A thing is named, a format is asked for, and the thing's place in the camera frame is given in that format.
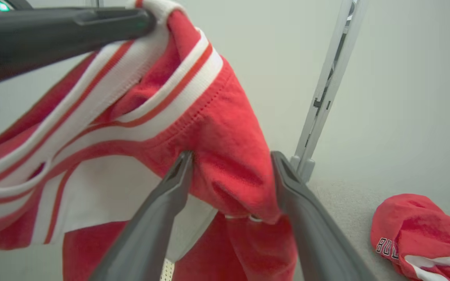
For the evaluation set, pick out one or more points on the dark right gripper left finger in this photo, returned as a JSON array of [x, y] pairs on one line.
[[150, 234]]

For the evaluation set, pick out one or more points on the red garment striped white trim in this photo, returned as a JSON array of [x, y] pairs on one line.
[[229, 128]]

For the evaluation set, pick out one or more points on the red garment with lettering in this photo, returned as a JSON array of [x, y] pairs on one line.
[[424, 226]]

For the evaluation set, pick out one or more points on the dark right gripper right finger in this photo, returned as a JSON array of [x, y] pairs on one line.
[[318, 242]]

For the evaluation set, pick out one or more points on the grey partition post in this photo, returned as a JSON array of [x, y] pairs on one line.
[[326, 93]]

